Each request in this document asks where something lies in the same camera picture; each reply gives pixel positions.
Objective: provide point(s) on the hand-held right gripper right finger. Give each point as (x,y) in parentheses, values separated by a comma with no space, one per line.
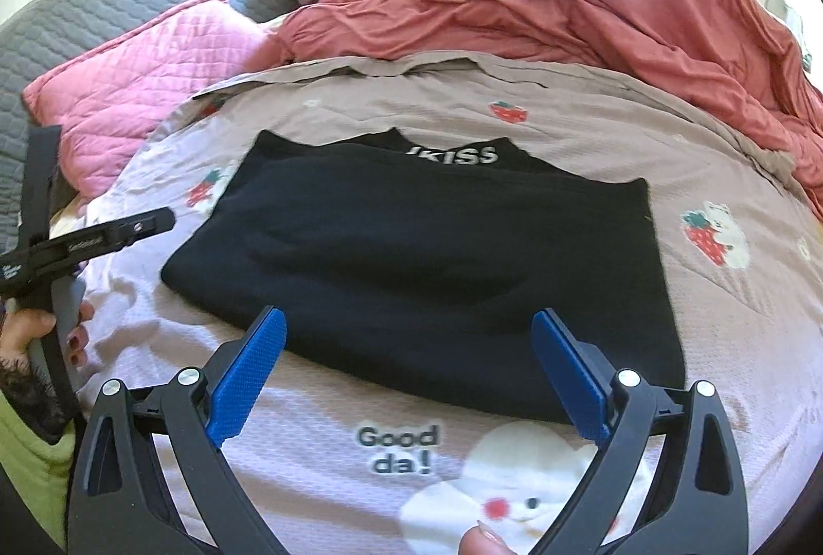
(572,375)

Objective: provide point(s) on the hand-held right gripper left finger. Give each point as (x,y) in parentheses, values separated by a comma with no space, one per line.
(247,375)

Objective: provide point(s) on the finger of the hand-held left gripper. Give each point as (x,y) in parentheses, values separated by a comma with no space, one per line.
(109,233)
(42,182)

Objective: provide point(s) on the black shirt with orange cuffs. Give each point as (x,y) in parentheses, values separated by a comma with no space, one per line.
(418,272)

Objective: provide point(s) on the person's left hand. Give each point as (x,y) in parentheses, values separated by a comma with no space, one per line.
(29,330)

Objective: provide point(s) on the person's right hand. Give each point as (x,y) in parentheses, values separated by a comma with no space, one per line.
(483,541)

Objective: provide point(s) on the pink quilted pillow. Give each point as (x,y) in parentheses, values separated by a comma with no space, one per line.
(148,73)

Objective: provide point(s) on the strawberry bear printed blanket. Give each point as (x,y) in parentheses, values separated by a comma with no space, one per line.
(739,336)

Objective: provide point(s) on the pale grey round object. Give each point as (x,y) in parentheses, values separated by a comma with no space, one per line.
(787,18)

